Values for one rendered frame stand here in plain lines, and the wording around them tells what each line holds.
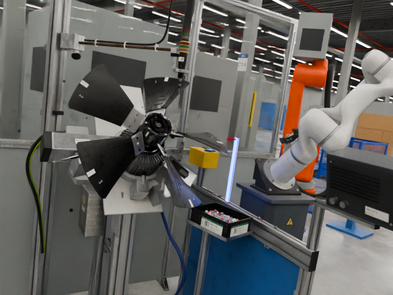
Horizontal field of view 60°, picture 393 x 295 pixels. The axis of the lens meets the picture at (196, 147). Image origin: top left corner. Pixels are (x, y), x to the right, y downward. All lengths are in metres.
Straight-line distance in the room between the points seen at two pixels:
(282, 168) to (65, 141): 1.01
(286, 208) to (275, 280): 0.38
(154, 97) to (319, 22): 4.05
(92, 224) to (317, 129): 1.14
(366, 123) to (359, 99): 7.72
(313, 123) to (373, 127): 7.75
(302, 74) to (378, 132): 4.25
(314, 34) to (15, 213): 4.42
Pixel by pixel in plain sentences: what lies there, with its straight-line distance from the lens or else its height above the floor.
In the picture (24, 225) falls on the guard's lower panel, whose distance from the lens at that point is 2.20.
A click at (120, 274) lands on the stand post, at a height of 0.51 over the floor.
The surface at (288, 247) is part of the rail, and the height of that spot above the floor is 0.83.
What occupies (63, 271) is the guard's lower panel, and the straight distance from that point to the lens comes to 2.36.
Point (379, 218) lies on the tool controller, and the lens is 1.17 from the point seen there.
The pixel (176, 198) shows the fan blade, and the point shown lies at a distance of 1.28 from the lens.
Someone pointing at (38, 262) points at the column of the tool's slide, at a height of 0.37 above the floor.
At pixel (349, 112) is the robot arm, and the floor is 1.38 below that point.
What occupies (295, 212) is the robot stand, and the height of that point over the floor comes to 0.86.
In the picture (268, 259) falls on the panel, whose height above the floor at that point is 0.72.
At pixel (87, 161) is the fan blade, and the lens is 1.25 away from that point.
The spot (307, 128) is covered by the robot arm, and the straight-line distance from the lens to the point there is 1.59.
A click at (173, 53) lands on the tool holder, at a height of 1.52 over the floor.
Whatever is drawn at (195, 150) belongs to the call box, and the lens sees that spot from 1.93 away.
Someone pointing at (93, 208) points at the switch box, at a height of 0.77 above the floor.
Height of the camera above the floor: 1.34
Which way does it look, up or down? 8 degrees down
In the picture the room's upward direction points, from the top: 8 degrees clockwise
